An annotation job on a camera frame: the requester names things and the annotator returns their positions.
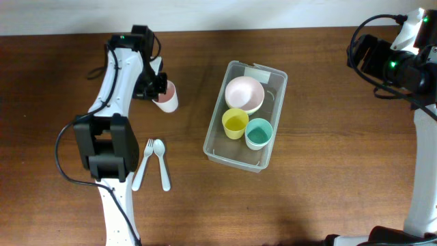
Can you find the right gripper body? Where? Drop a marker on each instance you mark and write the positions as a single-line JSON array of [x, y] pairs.
[[389, 67]]

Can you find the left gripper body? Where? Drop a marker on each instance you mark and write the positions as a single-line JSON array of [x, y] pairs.
[[147, 87]]

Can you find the pink plastic cup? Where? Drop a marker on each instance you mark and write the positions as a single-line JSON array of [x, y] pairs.
[[168, 102]]

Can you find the yellow plastic cup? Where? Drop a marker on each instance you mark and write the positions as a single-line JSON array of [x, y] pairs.
[[234, 122]]

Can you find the pink plastic bowl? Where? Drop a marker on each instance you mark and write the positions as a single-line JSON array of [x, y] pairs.
[[244, 88]]

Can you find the green plastic cup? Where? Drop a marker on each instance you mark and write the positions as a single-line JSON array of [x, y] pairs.
[[259, 124]]

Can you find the cream plastic cup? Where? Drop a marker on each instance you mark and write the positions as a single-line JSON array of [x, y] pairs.
[[255, 146]]

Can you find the white plastic bowl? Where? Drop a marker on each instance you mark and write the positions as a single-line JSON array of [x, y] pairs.
[[249, 107]]

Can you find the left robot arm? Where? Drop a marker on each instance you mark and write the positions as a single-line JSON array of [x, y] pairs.
[[107, 144]]

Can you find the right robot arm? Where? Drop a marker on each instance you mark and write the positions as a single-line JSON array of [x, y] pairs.
[[342, 163]]

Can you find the clear plastic container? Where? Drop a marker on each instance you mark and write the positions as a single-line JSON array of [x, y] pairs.
[[235, 153]]

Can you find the white plastic spoon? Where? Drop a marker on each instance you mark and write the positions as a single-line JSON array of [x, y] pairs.
[[159, 151]]

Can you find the white plastic fork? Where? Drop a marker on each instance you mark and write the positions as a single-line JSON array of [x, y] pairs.
[[148, 151]]

